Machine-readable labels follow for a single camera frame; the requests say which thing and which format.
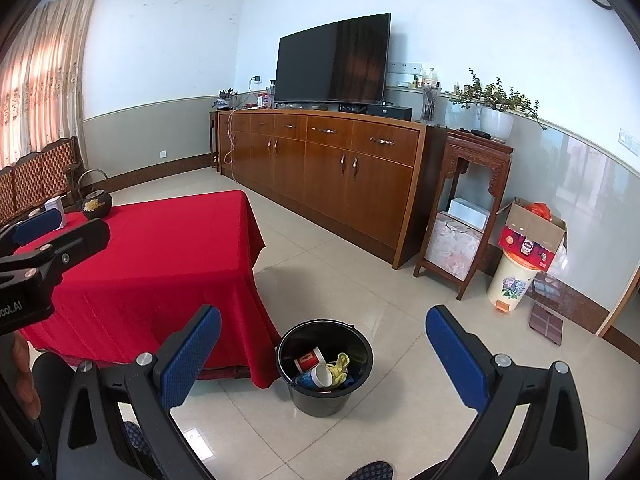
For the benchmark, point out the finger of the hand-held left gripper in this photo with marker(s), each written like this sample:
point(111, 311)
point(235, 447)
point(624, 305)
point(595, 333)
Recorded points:
point(80, 242)
point(37, 225)

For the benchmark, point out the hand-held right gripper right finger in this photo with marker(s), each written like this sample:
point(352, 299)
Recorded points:
point(455, 355)

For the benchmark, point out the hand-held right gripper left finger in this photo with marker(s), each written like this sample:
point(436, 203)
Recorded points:
point(192, 355)

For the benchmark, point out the red white milk carton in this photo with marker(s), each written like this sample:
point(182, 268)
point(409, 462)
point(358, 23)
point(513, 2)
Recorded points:
point(307, 360)

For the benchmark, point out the blue paper cup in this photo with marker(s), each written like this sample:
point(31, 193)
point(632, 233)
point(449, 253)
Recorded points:
point(305, 381)

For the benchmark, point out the yellow cloth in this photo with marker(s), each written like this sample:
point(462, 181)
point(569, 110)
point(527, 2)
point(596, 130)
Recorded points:
point(340, 367)

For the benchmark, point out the blue cup with white inside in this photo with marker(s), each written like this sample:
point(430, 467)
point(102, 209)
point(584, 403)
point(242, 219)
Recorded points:
point(321, 375)

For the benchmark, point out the black plastic bucket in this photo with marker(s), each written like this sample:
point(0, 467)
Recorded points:
point(320, 402)

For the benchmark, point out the white floral trash bin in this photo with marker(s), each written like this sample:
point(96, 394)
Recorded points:
point(512, 285)

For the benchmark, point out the person's left hand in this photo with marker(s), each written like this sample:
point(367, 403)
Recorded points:
point(25, 375)

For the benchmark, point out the white tin box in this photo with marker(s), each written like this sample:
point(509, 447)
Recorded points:
point(54, 206)

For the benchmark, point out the wooden low table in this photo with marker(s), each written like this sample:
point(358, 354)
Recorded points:
point(225, 373)

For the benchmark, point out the black iron teapot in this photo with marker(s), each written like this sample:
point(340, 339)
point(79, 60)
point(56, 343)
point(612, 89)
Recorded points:
point(95, 207)

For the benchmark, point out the wooden bench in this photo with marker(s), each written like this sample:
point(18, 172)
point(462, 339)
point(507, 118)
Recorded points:
point(40, 175)

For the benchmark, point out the red tablecloth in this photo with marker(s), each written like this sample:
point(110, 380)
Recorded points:
point(150, 270)

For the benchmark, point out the brown bathroom scale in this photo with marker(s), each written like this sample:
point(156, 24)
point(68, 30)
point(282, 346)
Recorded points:
point(546, 324)

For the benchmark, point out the dark patterned slipper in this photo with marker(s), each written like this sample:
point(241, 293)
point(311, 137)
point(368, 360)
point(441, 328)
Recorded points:
point(134, 435)
point(372, 471)

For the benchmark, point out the pink floral gift bag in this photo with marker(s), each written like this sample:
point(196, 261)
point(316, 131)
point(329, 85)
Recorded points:
point(455, 250)

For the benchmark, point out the beige embroidered curtain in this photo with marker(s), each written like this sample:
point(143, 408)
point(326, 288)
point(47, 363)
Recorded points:
point(40, 85)

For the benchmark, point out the red printed cardboard box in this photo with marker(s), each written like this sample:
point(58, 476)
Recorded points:
point(535, 225)

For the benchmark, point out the orange bag in cardboard box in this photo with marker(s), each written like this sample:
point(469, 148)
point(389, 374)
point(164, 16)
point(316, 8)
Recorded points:
point(539, 210)

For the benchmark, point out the small dark wooden table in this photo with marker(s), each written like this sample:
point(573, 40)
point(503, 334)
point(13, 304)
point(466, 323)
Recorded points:
point(214, 135)

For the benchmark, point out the small potted plant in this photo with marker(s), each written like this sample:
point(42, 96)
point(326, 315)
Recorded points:
point(221, 104)

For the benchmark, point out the carved wooden stand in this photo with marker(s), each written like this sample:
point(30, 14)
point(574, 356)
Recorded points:
point(475, 147)

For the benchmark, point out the wooden television cabinet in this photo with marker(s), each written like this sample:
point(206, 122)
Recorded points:
point(330, 175)

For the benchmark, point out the black remote control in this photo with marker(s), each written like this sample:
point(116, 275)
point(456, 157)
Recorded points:
point(480, 133)

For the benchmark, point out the potted plant in white pot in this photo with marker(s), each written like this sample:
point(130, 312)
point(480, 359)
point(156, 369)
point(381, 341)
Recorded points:
point(496, 125)

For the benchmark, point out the clear bottle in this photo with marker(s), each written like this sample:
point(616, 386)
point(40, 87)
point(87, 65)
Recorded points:
point(271, 95)

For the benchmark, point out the glass vase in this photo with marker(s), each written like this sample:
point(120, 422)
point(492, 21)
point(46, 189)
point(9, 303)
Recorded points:
point(430, 107)

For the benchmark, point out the black set-top box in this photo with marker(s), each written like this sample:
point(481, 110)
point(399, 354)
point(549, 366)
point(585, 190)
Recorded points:
point(390, 112)

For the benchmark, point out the cluster of small bottles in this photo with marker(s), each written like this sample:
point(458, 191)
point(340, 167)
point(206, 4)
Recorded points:
point(427, 79)

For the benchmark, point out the black flat television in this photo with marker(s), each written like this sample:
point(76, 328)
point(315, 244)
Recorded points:
point(330, 65)

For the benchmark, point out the wooden door frame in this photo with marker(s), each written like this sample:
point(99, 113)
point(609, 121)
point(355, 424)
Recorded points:
point(620, 305)

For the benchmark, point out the white wall switch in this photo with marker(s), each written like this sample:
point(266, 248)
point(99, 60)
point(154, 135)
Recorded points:
point(630, 141)

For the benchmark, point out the white wall outlet strip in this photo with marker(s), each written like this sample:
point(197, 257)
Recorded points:
point(405, 66)

